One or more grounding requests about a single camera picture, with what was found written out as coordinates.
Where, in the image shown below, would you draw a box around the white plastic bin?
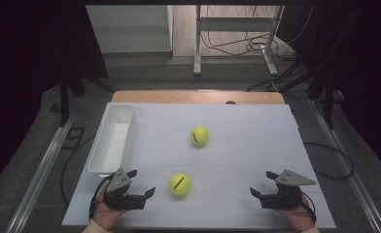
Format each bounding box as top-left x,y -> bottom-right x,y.
87,104 -> 138,179

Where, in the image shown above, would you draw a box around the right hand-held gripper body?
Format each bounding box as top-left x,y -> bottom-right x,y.
260,168 -> 318,210

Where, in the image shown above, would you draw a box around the black stand legs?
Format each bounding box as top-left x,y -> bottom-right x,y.
275,61 -> 346,130
48,72 -> 117,128

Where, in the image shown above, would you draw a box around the black thin floor cable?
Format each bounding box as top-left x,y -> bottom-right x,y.
59,133 -> 97,207

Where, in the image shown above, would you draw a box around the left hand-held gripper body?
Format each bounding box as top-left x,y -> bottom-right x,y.
103,168 -> 147,211

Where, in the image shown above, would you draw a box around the wooden table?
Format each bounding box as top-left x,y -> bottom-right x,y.
111,89 -> 287,105

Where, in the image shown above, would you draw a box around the grey metal stand frame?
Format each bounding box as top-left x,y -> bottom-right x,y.
192,4 -> 286,78

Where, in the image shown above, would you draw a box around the hand-held gripper black cable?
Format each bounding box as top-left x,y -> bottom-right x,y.
299,190 -> 319,225
87,173 -> 116,221

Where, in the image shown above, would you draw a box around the person's left hand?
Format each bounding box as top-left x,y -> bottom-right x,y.
91,183 -> 128,232

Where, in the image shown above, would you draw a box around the right hand-held gripper black cable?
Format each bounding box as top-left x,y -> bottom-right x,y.
299,190 -> 319,225

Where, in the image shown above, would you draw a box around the silver metal floor rail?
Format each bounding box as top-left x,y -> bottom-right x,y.
4,116 -> 77,233
309,97 -> 381,233

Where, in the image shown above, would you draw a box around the person's right hand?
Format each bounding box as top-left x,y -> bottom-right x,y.
275,196 -> 316,233

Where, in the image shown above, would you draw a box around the yellow tennis ball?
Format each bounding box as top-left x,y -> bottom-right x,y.
168,172 -> 191,196
190,125 -> 210,147

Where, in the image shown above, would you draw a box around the black looped floor cable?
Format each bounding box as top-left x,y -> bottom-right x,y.
302,141 -> 356,181

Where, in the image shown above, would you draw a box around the dark curtain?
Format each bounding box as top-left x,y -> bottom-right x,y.
277,0 -> 381,183
0,0 -> 110,197

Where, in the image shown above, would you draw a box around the white cabinet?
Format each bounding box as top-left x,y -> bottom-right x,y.
86,4 -> 174,54

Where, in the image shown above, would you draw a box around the left hand-held gripper black cable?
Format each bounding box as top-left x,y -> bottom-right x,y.
87,173 -> 116,221

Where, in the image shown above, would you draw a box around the tangle of black floor cables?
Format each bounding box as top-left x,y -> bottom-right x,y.
199,4 -> 316,93

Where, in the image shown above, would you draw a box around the white table mat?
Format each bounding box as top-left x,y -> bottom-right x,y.
61,102 -> 337,229

